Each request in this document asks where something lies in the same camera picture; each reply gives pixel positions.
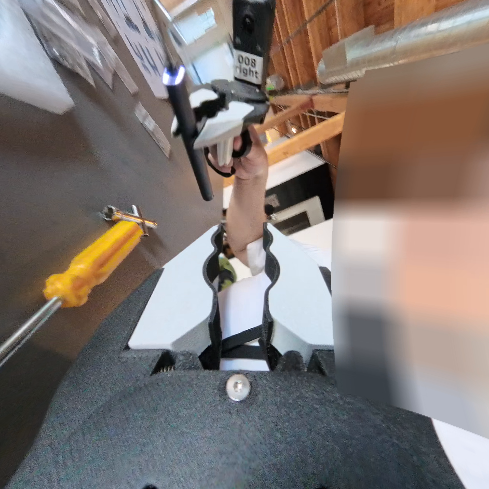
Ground white foam block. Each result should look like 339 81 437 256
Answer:
0 0 75 115

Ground metal cross socket wrench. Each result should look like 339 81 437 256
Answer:
102 205 158 237

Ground person's right forearm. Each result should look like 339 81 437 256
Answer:
225 174 269 269

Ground white black appliance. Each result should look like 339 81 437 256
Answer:
267 196 326 237

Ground printed white poster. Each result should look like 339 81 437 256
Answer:
97 0 170 99

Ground wooden support beam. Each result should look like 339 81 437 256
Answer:
223 93 346 188

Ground window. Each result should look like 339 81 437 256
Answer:
168 6 235 86

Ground person's white shirt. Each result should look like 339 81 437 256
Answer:
217 225 489 489

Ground grey printed paper sheets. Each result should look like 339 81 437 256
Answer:
21 0 117 89

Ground green patterned object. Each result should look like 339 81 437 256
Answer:
218 255 237 293

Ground yellow handled screwdriver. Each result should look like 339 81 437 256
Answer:
0 220 145 368

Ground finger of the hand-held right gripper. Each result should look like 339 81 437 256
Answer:
189 89 220 125
193 101 256 150

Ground black telescopic pole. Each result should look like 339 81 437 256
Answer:
164 66 214 202

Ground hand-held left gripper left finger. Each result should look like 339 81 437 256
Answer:
128 225 224 358

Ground silver ventilation duct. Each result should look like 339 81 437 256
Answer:
316 0 489 85

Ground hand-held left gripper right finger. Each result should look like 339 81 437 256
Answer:
263 223 334 355

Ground small printed paper sheet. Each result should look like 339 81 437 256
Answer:
133 102 172 159

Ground person's right hand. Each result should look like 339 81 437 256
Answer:
208 127 269 181

